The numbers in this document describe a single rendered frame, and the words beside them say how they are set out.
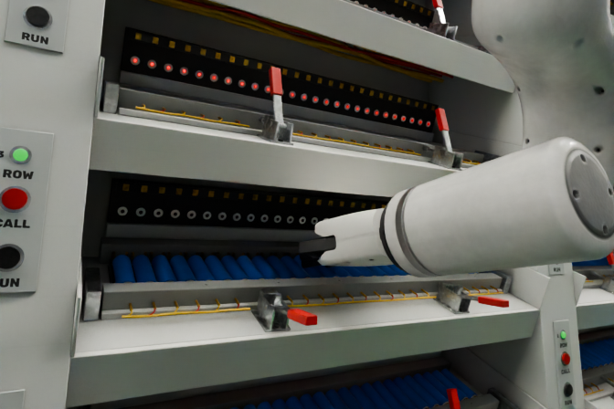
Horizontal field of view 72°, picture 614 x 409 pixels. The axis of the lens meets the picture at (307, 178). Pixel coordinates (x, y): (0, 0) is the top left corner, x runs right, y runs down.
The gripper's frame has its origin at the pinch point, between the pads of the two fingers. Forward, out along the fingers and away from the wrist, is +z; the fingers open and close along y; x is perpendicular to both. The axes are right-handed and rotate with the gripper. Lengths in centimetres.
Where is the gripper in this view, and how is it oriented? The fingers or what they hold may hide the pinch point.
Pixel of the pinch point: (322, 253)
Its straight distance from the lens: 54.0
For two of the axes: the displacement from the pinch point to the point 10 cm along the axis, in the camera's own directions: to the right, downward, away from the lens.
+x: 0.6, 9.6, -2.8
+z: -5.3, 2.7, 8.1
